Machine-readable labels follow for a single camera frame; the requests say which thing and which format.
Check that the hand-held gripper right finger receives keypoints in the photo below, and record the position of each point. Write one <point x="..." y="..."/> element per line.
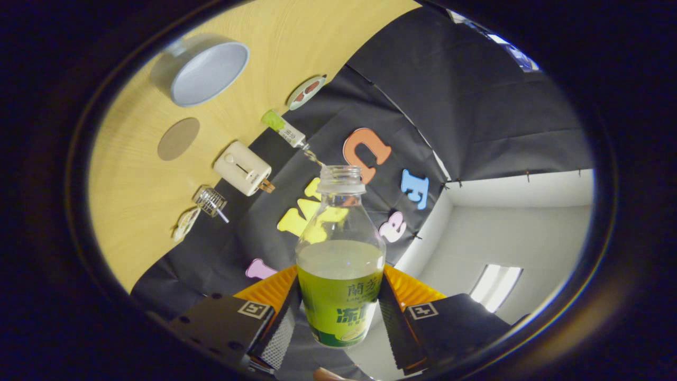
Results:
<point x="394" y="333"/>

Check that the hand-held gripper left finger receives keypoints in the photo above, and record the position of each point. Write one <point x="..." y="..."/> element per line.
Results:
<point x="280" y="333"/>

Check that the green label juice bottle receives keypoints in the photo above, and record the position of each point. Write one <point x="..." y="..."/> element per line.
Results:
<point x="338" y="296"/>

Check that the brown round coaster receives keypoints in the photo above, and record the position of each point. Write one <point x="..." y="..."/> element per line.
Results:
<point x="179" y="138"/>

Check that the pale blue cup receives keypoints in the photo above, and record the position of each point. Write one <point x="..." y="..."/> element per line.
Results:
<point x="211" y="74"/>

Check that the slim green drink bottle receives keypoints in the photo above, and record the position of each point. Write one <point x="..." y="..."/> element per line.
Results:
<point x="283" y="128"/>

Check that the ceiling light panel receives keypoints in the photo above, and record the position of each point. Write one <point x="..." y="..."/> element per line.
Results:
<point x="496" y="288"/>

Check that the purple straw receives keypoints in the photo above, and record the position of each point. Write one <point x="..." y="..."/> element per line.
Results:
<point x="223" y="216"/>

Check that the white divided food tray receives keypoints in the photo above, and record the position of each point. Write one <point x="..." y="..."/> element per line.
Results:
<point x="186" y="225"/>

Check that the brown toast slice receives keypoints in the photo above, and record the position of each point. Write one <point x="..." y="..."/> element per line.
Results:
<point x="266" y="186"/>

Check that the metal mesh holder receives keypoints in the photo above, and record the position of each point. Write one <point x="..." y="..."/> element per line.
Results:
<point x="209" y="201"/>

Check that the cream toaster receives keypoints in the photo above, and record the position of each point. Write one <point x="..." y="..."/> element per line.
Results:
<point x="240" y="166"/>

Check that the grey round plate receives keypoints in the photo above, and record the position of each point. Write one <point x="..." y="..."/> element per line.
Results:
<point x="294" y="103"/>

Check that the brown meat slice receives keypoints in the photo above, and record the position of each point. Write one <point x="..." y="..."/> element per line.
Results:
<point x="313" y="86"/>
<point x="300" y="97"/>

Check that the wooden table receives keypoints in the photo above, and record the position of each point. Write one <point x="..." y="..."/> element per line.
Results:
<point x="296" y="47"/>

